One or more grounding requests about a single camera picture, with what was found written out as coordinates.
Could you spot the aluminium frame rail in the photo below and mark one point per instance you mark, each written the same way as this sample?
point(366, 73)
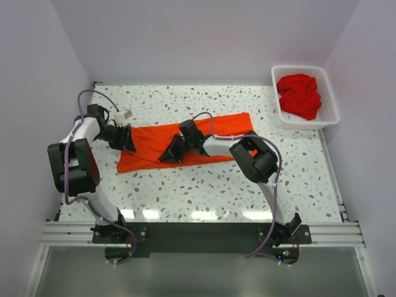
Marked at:
point(338, 235)

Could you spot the white plastic basket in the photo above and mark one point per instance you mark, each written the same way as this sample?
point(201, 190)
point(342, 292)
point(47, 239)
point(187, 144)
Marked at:
point(327, 113)

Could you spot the orange t shirt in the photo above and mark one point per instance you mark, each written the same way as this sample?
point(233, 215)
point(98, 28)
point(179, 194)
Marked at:
point(151, 142)

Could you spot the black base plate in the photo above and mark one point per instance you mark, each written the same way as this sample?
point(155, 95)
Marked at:
point(288, 254)

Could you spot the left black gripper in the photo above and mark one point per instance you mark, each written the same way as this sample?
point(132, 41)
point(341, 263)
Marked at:
point(125, 142)

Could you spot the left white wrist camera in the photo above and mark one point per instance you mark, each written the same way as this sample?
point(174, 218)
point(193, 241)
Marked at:
point(121, 118)

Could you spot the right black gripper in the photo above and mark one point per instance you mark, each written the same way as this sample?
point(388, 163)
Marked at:
point(171, 153)

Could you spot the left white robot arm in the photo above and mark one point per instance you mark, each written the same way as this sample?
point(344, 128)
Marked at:
point(76, 174)

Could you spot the red t shirt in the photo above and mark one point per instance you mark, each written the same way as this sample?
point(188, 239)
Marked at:
point(299, 96)

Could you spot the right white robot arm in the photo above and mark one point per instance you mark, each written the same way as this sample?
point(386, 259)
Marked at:
point(259, 162)

